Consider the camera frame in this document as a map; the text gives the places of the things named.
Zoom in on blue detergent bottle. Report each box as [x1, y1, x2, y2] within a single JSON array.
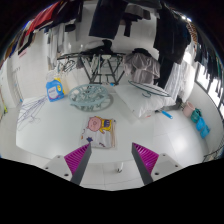
[[45, 79, 65, 103]]

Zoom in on hanging white clothes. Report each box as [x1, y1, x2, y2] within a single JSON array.
[[46, 24, 68, 68]]

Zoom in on black folding drying rack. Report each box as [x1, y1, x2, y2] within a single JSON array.
[[56, 51, 128, 86]]

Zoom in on grey garment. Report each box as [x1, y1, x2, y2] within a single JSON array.
[[122, 52, 162, 85]]

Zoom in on cartoon print towel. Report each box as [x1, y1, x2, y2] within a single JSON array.
[[79, 115, 117, 149]]

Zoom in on blue handled tool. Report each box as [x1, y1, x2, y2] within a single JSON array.
[[159, 109, 174, 120]]

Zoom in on blue bag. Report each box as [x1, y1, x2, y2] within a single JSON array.
[[194, 116, 211, 139]]

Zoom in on light blue round clip hanger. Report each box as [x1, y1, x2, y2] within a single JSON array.
[[68, 83, 110, 113]]

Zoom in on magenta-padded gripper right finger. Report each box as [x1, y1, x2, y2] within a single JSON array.
[[131, 142, 184, 186]]

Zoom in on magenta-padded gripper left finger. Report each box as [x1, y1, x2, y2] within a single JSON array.
[[42, 143, 93, 186]]

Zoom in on pink bucket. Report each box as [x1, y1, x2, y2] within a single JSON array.
[[182, 100, 196, 118]]

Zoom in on white pillow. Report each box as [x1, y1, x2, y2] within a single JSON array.
[[114, 83, 176, 119]]

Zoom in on hanging red and dark clothes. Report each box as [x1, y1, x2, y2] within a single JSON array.
[[4, 0, 84, 56]]

